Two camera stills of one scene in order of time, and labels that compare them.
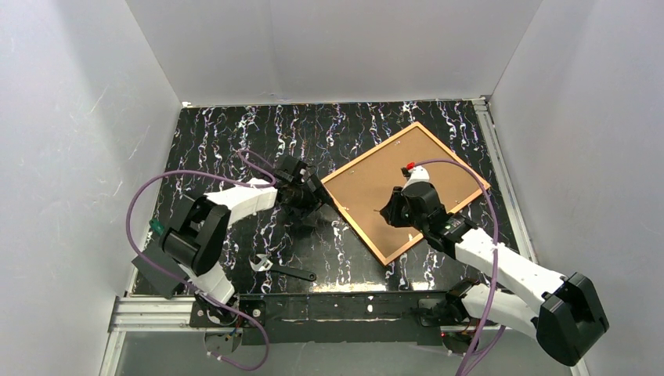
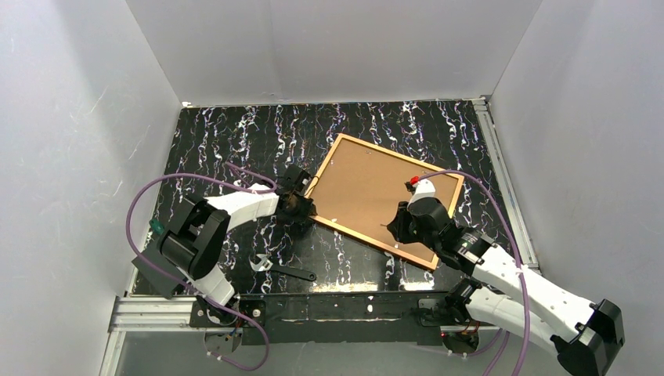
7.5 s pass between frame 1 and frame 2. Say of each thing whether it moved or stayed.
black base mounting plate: stayed
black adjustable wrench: stayed
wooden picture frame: moved
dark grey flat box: stayed
